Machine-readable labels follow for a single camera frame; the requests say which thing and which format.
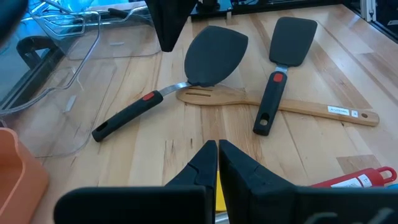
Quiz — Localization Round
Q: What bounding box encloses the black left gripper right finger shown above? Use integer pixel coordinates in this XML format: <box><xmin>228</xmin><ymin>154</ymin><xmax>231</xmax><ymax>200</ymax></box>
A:
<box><xmin>219</xmin><ymin>139</ymin><xmax>398</xmax><ymax>224</ymax></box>

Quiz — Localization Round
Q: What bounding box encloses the orange plastic bin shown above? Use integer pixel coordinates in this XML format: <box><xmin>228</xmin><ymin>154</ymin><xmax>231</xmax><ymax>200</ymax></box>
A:
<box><xmin>0</xmin><ymin>127</ymin><xmax>50</xmax><ymax>224</ymax></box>

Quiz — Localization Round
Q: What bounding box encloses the wide black spatula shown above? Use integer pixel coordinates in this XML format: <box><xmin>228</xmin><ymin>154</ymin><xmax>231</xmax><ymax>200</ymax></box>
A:
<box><xmin>107</xmin><ymin>4</ymin><xmax>150</xmax><ymax>19</ymax></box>
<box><xmin>91</xmin><ymin>25</ymin><xmax>249</xmax><ymax>143</ymax></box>

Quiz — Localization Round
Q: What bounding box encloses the narrow black spatula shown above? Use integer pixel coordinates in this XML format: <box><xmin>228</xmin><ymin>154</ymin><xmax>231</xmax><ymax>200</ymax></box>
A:
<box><xmin>252</xmin><ymin>16</ymin><xmax>318</xmax><ymax>137</ymax></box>

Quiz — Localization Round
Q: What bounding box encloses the clear plastic bin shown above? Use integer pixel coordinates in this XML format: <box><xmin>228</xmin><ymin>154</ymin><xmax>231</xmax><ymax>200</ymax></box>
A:
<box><xmin>67</xmin><ymin>4</ymin><xmax>162</xmax><ymax>60</ymax></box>
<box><xmin>0</xmin><ymin>11</ymin><xmax>119</xmax><ymax>159</ymax></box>

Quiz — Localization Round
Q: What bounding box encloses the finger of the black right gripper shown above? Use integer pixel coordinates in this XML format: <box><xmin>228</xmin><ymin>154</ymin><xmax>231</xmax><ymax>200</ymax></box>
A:
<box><xmin>167</xmin><ymin>0</ymin><xmax>198</xmax><ymax>53</ymax></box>
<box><xmin>144</xmin><ymin>0</ymin><xmax>171</xmax><ymax>53</ymax></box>

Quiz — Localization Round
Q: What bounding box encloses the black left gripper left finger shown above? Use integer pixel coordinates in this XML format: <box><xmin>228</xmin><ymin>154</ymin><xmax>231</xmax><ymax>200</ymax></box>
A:
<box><xmin>54</xmin><ymin>139</ymin><xmax>218</xmax><ymax>224</ymax></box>

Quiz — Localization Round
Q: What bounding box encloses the wooden slotted spoon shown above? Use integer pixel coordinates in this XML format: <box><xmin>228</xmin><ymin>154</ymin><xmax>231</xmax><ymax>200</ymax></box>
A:
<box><xmin>176</xmin><ymin>84</ymin><xmax>381</xmax><ymax>128</ymax></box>

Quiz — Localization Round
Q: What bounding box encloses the yellow silicone spoon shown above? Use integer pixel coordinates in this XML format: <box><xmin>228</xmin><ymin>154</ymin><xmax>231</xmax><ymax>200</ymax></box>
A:
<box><xmin>215</xmin><ymin>170</ymin><xmax>228</xmax><ymax>214</ymax></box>

